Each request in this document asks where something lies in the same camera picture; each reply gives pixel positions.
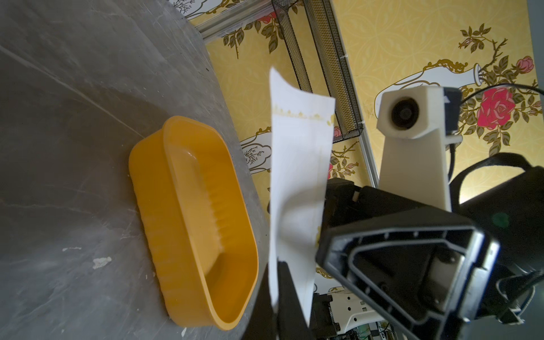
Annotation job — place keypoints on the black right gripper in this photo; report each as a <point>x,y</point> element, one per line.
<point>429,272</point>

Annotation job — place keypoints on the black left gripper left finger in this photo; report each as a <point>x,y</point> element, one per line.
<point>262,323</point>

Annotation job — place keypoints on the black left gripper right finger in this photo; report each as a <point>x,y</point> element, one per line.
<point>291,323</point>

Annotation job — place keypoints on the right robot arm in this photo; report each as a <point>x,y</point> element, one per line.
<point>432,272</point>

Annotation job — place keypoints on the yellow plastic storage box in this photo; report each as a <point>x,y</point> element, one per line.
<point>196,223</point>

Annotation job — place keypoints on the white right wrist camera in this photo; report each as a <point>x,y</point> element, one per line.
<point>418,124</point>

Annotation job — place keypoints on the black wire mesh basket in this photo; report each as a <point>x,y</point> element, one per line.
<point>333,61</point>

